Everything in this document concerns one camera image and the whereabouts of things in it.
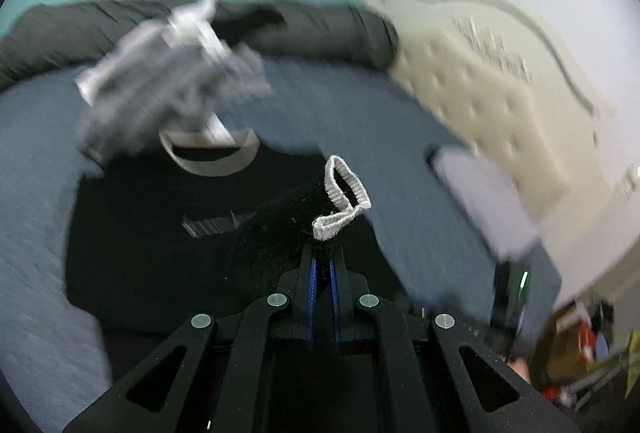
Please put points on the black sock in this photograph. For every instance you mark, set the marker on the black sock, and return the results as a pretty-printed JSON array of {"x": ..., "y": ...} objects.
[{"x": 255, "y": 20}]

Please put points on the white sock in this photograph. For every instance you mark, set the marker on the white sock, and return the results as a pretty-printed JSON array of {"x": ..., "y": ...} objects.
[{"x": 192, "y": 15}]

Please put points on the black sweatshirt with white trim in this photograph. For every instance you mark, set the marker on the black sweatshirt with white trim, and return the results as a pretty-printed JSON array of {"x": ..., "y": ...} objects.
[{"x": 150, "y": 263}]

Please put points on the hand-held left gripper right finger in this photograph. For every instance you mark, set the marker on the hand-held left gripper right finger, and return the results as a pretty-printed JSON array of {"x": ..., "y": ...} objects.
[{"x": 334, "y": 308}]

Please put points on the cream tufted headboard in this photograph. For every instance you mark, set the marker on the cream tufted headboard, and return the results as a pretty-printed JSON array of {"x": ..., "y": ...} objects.
[{"x": 475, "y": 88}]

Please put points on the dark grey rolled duvet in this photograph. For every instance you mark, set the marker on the dark grey rolled duvet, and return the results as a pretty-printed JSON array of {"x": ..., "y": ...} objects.
[{"x": 325, "y": 33}]

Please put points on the grey garment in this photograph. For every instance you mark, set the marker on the grey garment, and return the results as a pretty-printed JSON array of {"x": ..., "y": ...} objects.
[{"x": 150, "y": 78}]

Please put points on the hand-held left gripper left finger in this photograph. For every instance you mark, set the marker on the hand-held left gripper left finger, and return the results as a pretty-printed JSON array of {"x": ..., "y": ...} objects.
[{"x": 312, "y": 303}]

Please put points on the folded grey cloth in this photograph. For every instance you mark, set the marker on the folded grey cloth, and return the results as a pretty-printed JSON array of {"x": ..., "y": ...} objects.
[{"x": 480, "y": 198}]

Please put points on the brown cardboard box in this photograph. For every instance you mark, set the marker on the brown cardboard box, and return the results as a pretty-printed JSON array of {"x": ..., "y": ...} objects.
[{"x": 565, "y": 353}]

